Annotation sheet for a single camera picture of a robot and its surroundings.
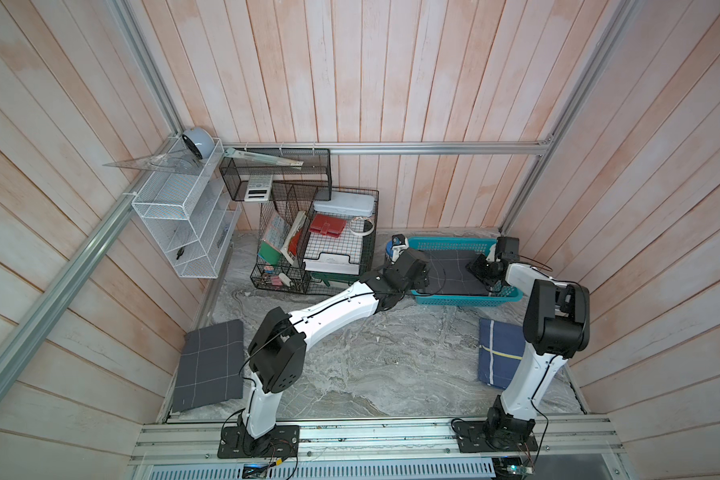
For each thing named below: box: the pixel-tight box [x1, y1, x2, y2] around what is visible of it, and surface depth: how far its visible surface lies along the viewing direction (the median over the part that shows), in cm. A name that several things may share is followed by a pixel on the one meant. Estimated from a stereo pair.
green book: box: [258, 240, 281, 265], surface depth 105 cm
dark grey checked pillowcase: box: [425, 249, 490, 296], surface depth 100 cm
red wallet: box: [309, 214, 347, 238], surface depth 94 cm
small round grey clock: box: [182, 127, 215, 160], surface depth 84 cm
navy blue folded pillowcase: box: [478, 318, 526, 389], surface depth 89 cm
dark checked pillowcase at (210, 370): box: [173, 319, 244, 413], surface depth 85 cm
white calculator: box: [244, 174, 273, 202], surface depth 100 cm
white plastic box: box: [313, 192, 375, 217], surface depth 98 cm
